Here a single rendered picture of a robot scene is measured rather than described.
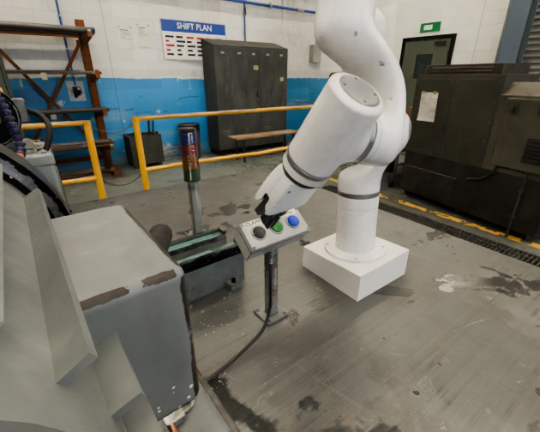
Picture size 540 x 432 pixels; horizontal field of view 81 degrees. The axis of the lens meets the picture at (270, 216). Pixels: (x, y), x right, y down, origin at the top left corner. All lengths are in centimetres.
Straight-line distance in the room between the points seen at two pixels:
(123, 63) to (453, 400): 585
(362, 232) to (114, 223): 84
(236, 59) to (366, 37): 577
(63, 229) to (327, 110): 34
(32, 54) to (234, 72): 295
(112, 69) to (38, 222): 582
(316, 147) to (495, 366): 65
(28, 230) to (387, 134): 44
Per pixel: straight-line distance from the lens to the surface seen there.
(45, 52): 588
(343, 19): 52
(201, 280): 94
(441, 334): 94
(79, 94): 581
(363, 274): 92
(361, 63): 55
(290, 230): 75
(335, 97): 43
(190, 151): 118
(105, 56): 598
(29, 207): 22
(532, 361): 98
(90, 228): 18
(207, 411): 27
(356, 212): 94
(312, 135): 46
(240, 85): 627
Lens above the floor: 138
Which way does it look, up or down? 24 degrees down
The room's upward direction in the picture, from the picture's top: straight up
